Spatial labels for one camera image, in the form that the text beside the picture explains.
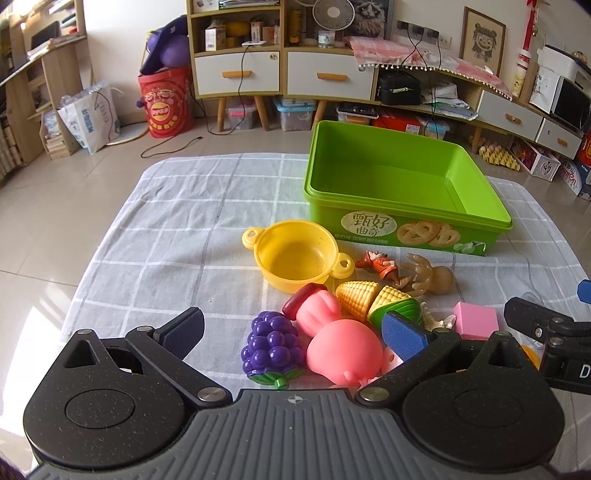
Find pink checked table cloth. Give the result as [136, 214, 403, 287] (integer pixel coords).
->
[348, 36, 514, 100]

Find white foam box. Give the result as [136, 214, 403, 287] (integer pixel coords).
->
[538, 45, 591, 84]

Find pile of documents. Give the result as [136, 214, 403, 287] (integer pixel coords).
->
[420, 80, 478, 118]

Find red toy figurine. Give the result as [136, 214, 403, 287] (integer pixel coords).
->
[355, 250, 414, 289]

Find pink toy with red cap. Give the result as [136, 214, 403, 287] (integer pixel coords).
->
[283, 282, 343, 340]

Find green plastic box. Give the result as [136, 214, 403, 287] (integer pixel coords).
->
[303, 120, 514, 257]

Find microwave oven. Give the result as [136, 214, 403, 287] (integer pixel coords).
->
[549, 76, 591, 134]

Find stack of papers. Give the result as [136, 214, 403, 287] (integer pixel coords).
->
[218, 0, 281, 10]

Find white desk fan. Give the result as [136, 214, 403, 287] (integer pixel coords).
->
[312, 0, 355, 49]

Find blue printed bag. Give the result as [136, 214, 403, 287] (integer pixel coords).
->
[558, 154, 591, 199]

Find toy corn half green husk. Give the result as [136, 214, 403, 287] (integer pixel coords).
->
[368, 285, 423, 330]

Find framed cartoon picture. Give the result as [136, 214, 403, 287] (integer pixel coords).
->
[460, 7, 507, 77]

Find wooden bookshelf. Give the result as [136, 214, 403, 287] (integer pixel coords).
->
[0, 0, 90, 181]

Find yellow toy pot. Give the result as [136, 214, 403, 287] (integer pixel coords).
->
[241, 220, 355, 295]

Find pink toy pig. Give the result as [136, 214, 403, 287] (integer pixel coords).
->
[307, 318, 403, 389]

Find small white drawer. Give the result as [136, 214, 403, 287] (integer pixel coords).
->
[536, 119, 583, 160]
[478, 90, 543, 139]

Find black cable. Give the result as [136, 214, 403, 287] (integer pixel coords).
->
[141, 135, 204, 159]

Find clear storage box blue lid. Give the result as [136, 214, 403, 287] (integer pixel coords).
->
[274, 98, 317, 132]

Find red box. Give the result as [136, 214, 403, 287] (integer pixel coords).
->
[372, 113, 423, 134]

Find white carton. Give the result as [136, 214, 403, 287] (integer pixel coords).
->
[205, 25, 227, 51]

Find yellow toy corn half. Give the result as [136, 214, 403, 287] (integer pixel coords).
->
[335, 280, 382, 322]

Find wooden shelf cabinet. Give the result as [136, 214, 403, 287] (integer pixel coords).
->
[186, 0, 284, 134]

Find wooden low tv stand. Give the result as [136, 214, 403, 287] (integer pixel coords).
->
[376, 65, 587, 160]

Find beige toy octopus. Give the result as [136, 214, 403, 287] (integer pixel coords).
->
[406, 253, 455, 297]

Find red bucket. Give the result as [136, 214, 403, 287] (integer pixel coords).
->
[137, 67, 195, 139]

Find black bag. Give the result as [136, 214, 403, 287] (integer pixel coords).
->
[378, 69, 423, 106]

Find yellow can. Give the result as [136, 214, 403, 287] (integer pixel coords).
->
[288, 7, 305, 47]

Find white crate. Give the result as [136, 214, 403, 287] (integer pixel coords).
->
[508, 136, 561, 178]

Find purple toy grapes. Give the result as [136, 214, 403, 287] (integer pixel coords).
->
[241, 311, 305, 388]

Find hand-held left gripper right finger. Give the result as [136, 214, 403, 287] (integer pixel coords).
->
[355, 310, 541, 408]

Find framed cat picture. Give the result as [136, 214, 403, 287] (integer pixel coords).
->
[346, 0, 395, 40]

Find grey checked cloth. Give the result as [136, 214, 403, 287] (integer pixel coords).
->
[60, 154, 591, 402]

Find white paper bag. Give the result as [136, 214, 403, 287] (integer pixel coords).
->
[58, 82, 122, 155]

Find white seashell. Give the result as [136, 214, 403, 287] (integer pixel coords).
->
[420, 302, 455, 332]

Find red hanging ornament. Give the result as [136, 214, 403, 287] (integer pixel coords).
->
[521, 0, 542, 58]

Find clear storage box pink lid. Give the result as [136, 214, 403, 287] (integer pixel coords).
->
[225, 98, 259, 131]

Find purple plush toy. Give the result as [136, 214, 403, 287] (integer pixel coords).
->
[140, 15, 191, 77]

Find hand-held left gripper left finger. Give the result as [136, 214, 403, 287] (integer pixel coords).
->
[60, 307, 234, 408]

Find pink block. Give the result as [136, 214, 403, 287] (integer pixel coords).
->
[453, 302, 500, 340]

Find large white drawer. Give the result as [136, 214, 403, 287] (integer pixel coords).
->
[194, 52, 280, 95]
[286, 52, 376, 100]

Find wall socket strip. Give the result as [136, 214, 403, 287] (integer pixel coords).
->
[396, 21, 451, 47]

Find round white floor base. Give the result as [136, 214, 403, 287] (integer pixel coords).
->
[104, 121, 148, 147]

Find wooden drawer cabinet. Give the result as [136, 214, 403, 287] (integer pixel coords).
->
[281, 41, 379, 130]

